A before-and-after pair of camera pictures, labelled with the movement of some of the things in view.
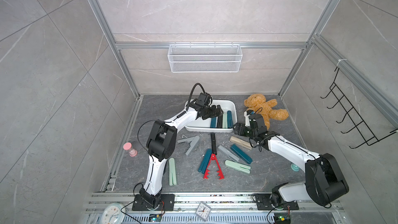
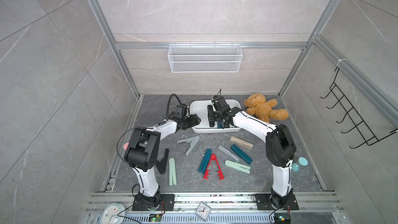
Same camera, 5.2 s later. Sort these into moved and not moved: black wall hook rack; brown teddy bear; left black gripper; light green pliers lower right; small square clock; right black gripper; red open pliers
Moved: right black gripper; left black gripper
Not moved: brown teddy bear; light green pliers lower right; small square clock; red open pliers; black wall hook rack
